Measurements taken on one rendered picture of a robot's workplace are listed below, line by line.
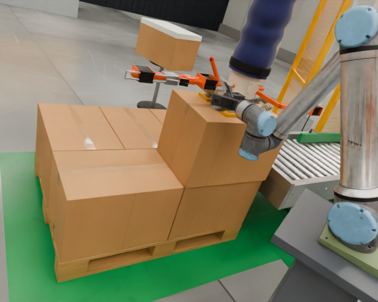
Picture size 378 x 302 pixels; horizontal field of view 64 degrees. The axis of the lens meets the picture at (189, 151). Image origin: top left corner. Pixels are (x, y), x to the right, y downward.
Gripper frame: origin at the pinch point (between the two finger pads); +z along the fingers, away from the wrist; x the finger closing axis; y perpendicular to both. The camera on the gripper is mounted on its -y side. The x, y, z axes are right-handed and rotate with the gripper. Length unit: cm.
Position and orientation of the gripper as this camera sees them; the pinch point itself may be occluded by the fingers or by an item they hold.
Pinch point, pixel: (213, 91)
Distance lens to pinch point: 147.8
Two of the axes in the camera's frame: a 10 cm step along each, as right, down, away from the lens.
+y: 8.3, -0.4, 5.6
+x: 2.5, -8.6, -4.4
